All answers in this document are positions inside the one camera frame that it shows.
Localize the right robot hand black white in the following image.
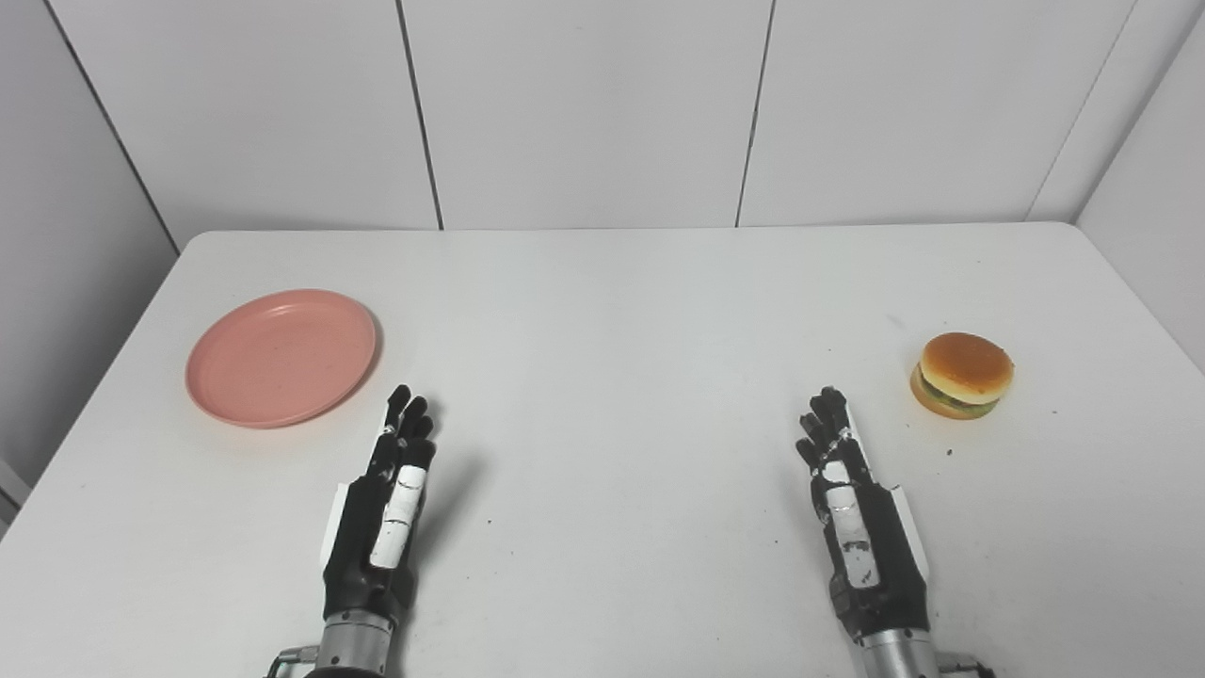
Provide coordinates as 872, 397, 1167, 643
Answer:
795, 386, 933, 643

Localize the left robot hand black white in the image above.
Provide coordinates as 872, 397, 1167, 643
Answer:
320, 384, 439, 624

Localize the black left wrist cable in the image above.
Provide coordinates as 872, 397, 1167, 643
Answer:
266, 648, 321, 678

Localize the toy hamburger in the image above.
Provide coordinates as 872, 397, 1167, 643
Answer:
909, 331, 1016, 421

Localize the pink round plate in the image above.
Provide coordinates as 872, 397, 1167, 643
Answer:
185, 288, 378, 430

